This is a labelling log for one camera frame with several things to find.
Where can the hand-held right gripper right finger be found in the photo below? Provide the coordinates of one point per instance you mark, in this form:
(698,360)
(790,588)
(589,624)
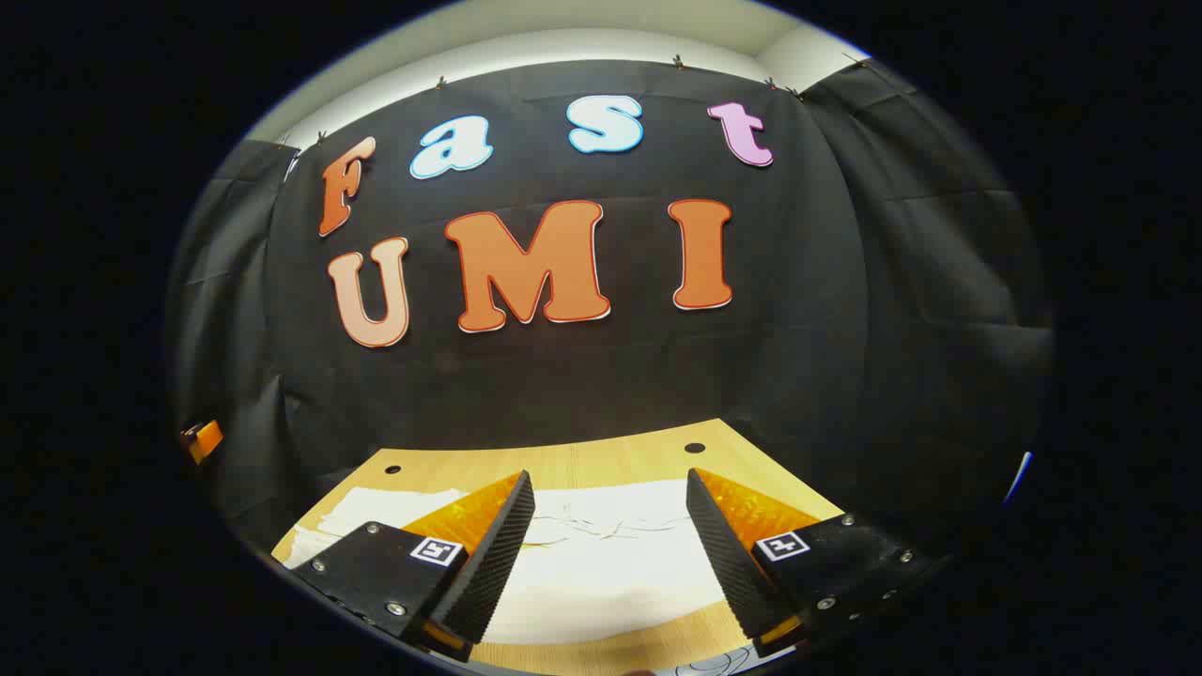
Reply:
(725,563)

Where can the white jeans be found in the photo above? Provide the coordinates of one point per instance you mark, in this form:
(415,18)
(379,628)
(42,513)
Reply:
(610,582)

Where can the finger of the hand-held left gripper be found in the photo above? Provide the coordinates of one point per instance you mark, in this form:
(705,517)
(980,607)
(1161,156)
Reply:
(203,440)

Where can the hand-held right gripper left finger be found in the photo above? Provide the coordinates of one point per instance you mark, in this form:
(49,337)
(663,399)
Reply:
(498,554)

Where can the black backdrop cloth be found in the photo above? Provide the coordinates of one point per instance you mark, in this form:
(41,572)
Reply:
(610,376)

